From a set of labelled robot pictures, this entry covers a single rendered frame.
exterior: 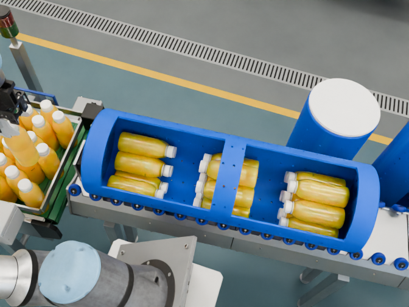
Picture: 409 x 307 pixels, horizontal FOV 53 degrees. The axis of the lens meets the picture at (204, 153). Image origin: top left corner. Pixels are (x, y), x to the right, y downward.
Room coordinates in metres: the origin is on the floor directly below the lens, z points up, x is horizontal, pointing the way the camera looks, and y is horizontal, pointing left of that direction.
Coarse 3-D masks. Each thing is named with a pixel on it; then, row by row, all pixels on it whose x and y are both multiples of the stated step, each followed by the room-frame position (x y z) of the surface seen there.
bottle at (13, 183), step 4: (20, 172) 0.56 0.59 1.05; (24, 172) 0.57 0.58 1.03; (16, 176) 0.55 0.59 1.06; (20, 176) 0.55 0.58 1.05; (24, 176) 0.56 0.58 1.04; (8, 180) 0.53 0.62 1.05; (12, 180) 0.53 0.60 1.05; (16, 180) 0.54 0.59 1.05; (8, 184) 0.53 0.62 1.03; (12, 184) 0.53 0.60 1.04; (16, 184) 0.53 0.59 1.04; (12, 188) 0.52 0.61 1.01; (16, 188) 0.52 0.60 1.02; (16, 192) 0.52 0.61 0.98
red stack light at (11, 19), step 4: (8, 16) 1.05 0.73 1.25; (12, 16) 1.07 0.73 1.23; (0, 20) 1.03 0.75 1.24; (4, 20) 1.04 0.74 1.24; (8, 20) 1.05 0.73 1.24; (12, 20) 1.06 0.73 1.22; (0, 24) 1.03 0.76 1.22; (4, 24) 1.04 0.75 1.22; (8, 24) 1.04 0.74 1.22; (12, 24) 1.05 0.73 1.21
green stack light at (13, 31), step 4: (0, 28) 1.03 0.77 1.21; (4, 28) 1.04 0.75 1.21; (8, 28) 1.04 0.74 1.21; (12, 28) 1.05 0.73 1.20; (16, 28) 1.07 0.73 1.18; (0, 32) 1.04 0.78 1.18; (4, 32) 1.03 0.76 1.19; (8, 32) 1.04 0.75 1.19; (12, 32) 1.04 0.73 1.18; (16, 32) 1.06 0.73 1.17; (4, 36) 1.03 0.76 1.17; (8, 36) 1.03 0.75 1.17; (12, 36) 1.04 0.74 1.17
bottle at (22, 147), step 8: (16, 136) 0.57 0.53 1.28; (24, 136) 0.58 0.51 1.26; (8, 144) 0.55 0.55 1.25; (16, 144) 0.56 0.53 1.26; (24, 144) 0.57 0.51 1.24; (32, 144) 0.59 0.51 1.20; (16, 152) 0.55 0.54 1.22; (24, 152) 0.56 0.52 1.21; (32, 152) 0.57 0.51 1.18; (24, 160) 0.55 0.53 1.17; (32, 160) 0.56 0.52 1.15
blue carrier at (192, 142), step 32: (96, 128) 0.66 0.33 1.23; (128, 128) 0.78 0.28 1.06; (160, 128) 0.78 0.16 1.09; (192, 128) 0.72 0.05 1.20; (96, 160) 0.57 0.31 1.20; (192, 160) 0.72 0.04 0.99; (224, 160) 0.60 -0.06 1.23; (288, 160) 0.73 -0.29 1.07; (320, 160) 0.66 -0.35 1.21; (96, 192) 0.52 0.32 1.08; (128, 192) 0.51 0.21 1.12; (192, 192) 0.62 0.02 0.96; (224, 192) 0.52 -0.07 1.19; (256, 192) 0.64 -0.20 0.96; (352, 192) 0.65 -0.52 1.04; (256, 224) 0.47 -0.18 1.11; (352, 224) 0.47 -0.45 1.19
